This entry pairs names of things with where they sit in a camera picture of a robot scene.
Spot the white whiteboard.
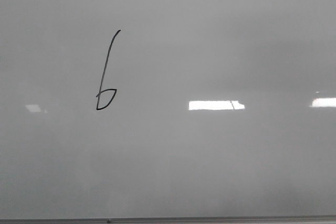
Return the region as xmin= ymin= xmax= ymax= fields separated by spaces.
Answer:
xmin=1 ymin=0 xmax=335 ymax=219

